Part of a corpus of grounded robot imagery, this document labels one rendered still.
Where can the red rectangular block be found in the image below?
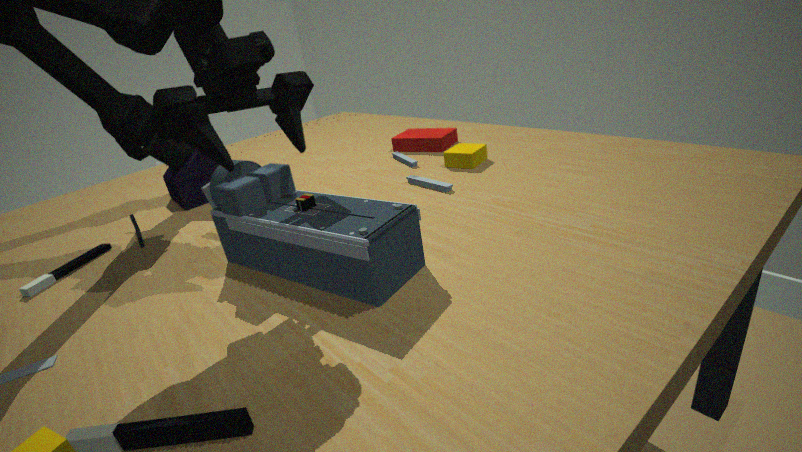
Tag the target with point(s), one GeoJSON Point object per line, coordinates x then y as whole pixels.
{"type": "Point", "coordinates": [425, 140]}

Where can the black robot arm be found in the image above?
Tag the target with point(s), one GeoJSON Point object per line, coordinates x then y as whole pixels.
{"type": "Point", "coordinates": [144, 26]}

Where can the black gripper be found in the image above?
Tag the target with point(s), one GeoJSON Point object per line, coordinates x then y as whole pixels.
{"type": "Point", "coordinates": [180, 114]}

